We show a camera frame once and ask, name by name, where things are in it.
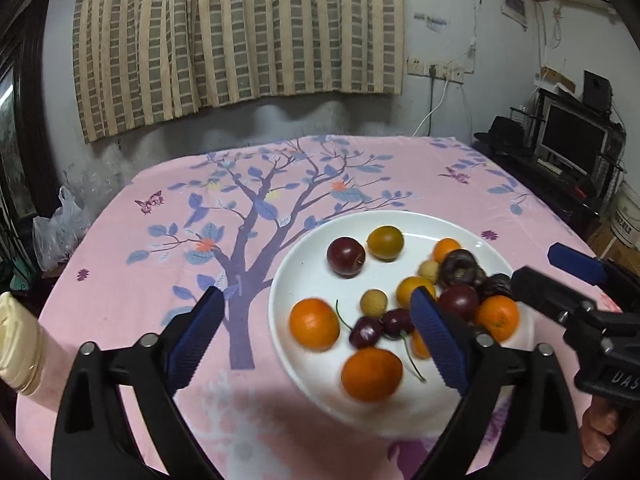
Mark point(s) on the cream plastic bottle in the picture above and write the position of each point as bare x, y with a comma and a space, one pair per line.
20, 340

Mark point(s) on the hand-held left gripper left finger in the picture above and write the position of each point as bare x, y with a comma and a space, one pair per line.
195, 340

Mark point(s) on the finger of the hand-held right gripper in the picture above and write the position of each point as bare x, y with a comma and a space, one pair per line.
575, 261
540, 290

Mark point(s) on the dark red cherry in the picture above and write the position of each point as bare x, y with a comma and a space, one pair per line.
398, 321
367, 334

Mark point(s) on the striped beige curtain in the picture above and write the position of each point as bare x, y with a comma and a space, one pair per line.
225, 35

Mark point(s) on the person's right hand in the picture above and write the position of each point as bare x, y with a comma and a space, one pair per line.
597, 430

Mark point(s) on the white wall sockets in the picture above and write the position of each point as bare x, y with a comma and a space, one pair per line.
435, 70

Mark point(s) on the black speaker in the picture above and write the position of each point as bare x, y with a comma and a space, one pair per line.
597, 90

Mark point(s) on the black monitor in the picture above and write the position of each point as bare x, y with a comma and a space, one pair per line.
572, 137

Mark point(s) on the white plastic bucket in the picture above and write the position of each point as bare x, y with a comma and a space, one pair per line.
627, 215

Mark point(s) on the clear plastic bag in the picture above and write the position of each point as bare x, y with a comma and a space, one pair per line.
57, 235

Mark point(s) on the black monitor stand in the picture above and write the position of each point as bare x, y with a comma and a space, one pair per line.
617, 160

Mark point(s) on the greenish orange kumquat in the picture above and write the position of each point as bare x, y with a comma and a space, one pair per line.
385, 242

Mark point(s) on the white plate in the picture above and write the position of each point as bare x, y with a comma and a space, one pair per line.
310, 270

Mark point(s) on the pink tree print tablecloth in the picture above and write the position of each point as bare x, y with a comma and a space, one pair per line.
150, 260

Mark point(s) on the framed wall picture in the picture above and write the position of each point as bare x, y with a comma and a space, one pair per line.
515, 2

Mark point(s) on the large orange tangerine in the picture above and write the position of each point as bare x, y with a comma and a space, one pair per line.
371, 374

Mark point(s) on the black hat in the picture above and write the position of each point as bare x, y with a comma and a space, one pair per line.
505, 132

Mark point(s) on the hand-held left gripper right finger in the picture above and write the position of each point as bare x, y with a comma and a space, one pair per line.
440, 340

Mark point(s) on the yellow longan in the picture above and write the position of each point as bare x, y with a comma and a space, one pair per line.
373, 303
429, 270

